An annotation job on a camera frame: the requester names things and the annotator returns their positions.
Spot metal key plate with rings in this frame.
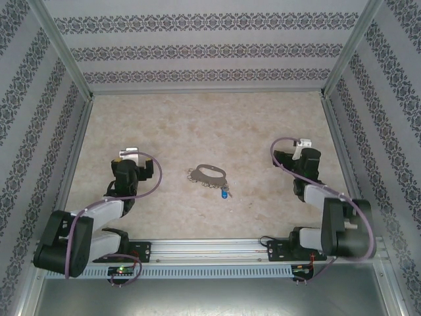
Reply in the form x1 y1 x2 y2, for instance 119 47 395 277
187 163 228 190

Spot grey sheet metal panel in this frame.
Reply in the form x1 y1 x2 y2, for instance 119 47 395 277
32 278 407 316

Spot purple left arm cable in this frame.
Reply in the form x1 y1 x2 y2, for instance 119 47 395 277
64 151 164 287

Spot aluminium side rail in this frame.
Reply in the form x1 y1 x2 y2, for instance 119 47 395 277
44 97 95 240
320 95 387 240

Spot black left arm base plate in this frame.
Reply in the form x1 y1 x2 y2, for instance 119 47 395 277
92 241 153 263

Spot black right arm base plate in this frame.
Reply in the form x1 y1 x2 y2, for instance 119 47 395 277
266 239 328 263

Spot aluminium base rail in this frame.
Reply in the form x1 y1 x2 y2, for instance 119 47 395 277
32 237 389 266

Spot aluminium frame post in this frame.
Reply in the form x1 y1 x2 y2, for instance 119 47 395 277
26 0 95 101
321 0 385 99

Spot grey slotted cable duct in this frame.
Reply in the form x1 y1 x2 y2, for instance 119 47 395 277
44 265 294 280

